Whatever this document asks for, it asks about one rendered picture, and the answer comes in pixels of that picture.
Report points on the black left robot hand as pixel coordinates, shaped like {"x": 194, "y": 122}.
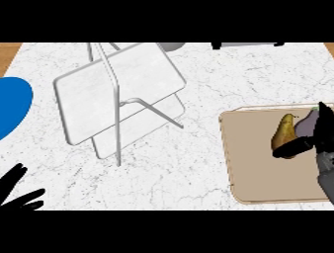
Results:
{"x": 4, "y": 193}

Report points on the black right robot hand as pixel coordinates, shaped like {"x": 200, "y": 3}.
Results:
{"x": 333, "y": 133}

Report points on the yellow-brown pear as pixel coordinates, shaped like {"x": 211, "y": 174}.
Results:
{"x": 282, "y": 131}

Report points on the beige tray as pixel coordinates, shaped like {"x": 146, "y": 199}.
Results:
{"x": 270, "y": 171}

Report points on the white tiered shelf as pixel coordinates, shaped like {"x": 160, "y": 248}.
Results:
{"x": 120, "y": 99}

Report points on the purple eggplant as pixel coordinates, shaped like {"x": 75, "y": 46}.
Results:
{"x": 306, "y": 126}

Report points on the blue plate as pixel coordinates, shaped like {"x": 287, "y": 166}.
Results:
{"x": 1, "y": 110}

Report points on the grey appliance with black feet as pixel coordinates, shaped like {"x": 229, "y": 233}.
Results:
{"x": 247, "y": 44}

